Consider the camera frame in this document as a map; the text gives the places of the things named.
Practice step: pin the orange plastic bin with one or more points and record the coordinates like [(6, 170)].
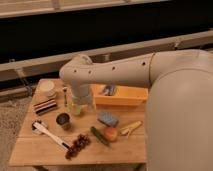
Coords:
[(124, 96)]

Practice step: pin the white bowl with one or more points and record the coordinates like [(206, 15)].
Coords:
[(47, 87)]

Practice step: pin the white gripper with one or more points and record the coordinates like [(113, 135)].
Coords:
[(82, 95)]

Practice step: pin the yellow banana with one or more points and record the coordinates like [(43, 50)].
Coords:
[(127, 130)]

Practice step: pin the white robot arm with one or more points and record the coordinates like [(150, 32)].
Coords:
[(179, 109)]

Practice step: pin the metal cup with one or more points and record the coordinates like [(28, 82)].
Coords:
[(63, 120)]

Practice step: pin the green pepper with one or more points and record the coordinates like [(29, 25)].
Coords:
[(99, 136)]

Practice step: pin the bunch of dark grapes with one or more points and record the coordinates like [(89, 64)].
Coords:
[(78, 144)]

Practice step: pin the blue sponge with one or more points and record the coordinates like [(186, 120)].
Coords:
[(108, 119)]

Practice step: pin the green plastic cup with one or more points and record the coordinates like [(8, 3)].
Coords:
[(76, 109)]

